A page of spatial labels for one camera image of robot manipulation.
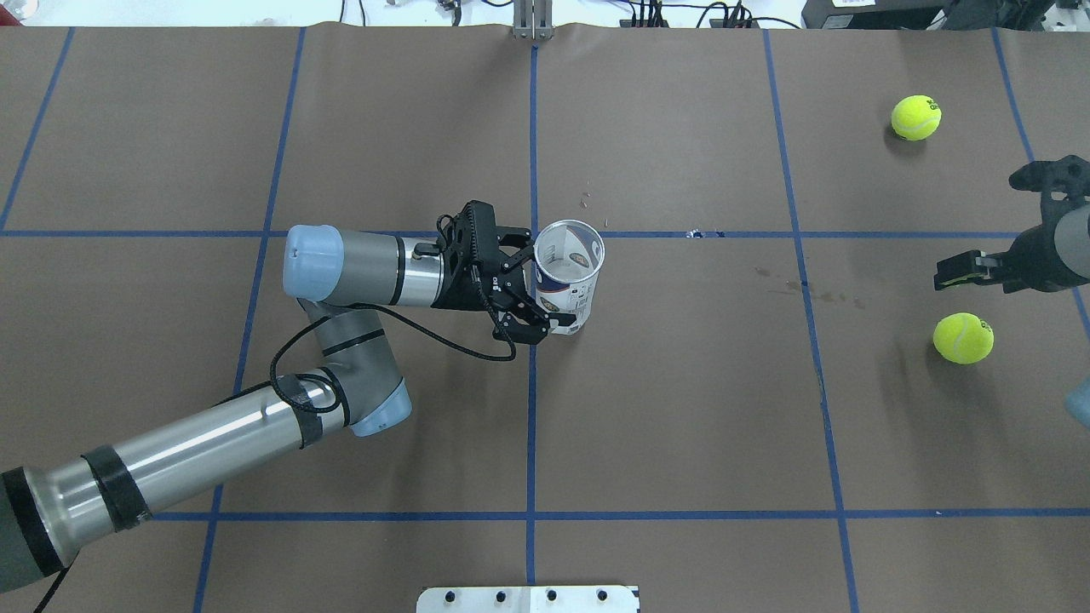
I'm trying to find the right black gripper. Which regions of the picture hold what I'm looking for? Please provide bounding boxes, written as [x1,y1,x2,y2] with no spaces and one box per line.
[933,224,1065,295]

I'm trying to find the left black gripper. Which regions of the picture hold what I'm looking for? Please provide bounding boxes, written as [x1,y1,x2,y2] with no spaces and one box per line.
[432,201,577,346]

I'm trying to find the clear tennis ball can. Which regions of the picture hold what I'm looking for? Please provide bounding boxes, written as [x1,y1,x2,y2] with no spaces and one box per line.
[533,220,605,336]

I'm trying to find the yellow tennis ball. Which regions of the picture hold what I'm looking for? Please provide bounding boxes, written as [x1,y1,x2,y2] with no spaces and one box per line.
[932,312,995,365]

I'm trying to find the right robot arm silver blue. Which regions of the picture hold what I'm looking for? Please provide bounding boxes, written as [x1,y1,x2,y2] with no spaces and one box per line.
[932,206,1089,295]

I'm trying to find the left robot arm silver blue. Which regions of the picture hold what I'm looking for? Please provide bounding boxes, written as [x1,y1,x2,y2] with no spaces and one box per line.
[3,201,577,591]

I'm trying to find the yellow tennis ball table edge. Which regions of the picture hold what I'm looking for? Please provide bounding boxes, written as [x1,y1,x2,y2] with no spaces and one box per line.
[889,95,942,142]

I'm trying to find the brown paper table mat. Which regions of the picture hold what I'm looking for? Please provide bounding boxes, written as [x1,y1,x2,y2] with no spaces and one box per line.
[3,23,1087,612]

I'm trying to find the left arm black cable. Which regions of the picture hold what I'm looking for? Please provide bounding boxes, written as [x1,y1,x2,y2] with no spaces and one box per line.
[269,213,519,414]

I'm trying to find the aluminium frame post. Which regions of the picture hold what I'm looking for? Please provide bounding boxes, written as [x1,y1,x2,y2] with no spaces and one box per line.
[513,0,555,43]

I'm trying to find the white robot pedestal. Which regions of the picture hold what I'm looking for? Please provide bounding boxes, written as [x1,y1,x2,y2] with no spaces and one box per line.
[416,585,641,612]

